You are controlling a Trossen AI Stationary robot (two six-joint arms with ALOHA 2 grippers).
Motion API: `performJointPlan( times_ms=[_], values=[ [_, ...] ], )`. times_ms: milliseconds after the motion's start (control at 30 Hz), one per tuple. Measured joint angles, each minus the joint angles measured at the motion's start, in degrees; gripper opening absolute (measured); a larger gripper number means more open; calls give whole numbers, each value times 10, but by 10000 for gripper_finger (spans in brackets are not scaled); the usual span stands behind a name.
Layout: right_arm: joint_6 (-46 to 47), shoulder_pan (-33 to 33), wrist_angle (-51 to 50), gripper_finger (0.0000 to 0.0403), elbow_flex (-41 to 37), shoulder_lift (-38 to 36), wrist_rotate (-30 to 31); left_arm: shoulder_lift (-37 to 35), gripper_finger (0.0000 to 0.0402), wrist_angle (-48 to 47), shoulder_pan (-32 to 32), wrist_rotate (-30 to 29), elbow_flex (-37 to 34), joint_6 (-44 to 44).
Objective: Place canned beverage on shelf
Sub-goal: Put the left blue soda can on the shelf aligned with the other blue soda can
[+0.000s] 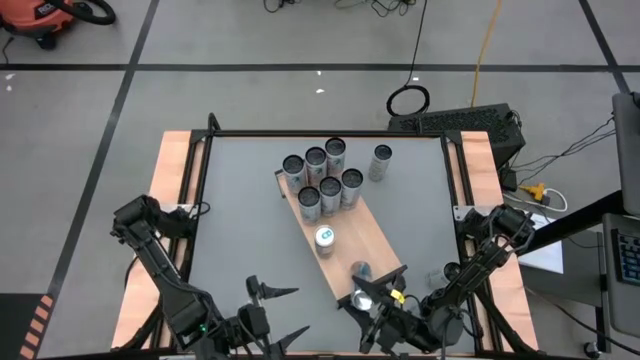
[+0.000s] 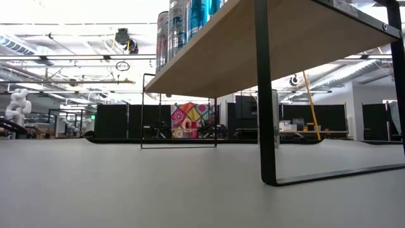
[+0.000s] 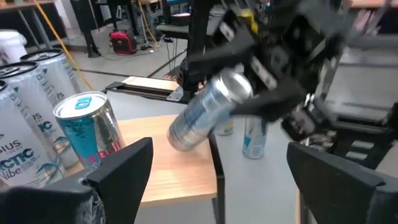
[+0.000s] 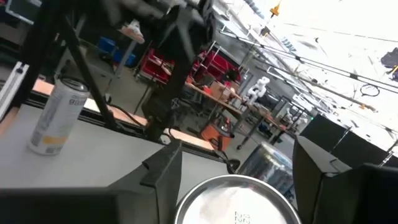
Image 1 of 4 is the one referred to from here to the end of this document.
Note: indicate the white paper sheet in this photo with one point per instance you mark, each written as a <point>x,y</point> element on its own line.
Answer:
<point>547,255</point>

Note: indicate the black power adapter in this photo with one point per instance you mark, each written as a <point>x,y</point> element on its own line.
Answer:
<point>510,179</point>

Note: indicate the yellow tag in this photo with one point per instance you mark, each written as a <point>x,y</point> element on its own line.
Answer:
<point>397,296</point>

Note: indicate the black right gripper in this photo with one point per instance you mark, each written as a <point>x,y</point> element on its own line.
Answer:
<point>405,327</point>

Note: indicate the wooden table side board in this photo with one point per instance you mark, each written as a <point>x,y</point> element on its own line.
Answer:
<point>480,160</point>
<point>170,160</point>

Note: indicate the orange shop vacuum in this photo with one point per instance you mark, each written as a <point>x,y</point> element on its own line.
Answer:
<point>35,17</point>

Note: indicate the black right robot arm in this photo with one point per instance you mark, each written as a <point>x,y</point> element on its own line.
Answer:
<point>480,260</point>

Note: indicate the black orange hazard mat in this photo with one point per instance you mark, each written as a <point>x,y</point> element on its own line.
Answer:
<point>15,325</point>

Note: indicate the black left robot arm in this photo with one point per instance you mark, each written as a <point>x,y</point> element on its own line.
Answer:
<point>155,260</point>

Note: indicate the yellow power splitter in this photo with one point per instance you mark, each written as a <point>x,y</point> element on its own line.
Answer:
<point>532,190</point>

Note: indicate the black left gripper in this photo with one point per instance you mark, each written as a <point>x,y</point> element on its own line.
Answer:
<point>255,322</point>

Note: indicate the black computer tower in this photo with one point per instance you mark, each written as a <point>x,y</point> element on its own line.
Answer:
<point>465,122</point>

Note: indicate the grey monitor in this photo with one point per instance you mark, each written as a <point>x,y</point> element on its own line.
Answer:
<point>627,145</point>

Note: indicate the grey keyboard device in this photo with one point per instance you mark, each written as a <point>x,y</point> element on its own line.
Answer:
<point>622,270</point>

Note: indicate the black caster wheel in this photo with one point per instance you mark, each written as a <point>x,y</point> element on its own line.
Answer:
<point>591,348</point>

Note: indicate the blue silver Red Bull can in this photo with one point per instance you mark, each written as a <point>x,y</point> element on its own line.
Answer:
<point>361,300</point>
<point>324,236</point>

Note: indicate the wooden shelf black metal frame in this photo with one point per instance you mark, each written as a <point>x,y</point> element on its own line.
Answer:
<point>360,240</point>

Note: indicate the black desk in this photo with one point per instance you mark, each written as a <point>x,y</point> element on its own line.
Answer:
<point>575,222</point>

